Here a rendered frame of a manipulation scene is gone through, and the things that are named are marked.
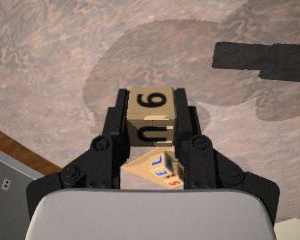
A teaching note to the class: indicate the tan letter block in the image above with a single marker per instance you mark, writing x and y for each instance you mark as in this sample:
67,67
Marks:
177,178
161,164
151,117

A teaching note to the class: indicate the tan flat mat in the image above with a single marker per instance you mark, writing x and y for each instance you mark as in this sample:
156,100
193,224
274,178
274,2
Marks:
140,166

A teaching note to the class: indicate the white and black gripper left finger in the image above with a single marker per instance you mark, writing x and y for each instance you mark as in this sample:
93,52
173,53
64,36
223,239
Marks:
98,167

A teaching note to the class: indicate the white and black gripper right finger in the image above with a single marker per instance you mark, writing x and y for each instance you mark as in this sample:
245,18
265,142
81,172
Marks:
206,168

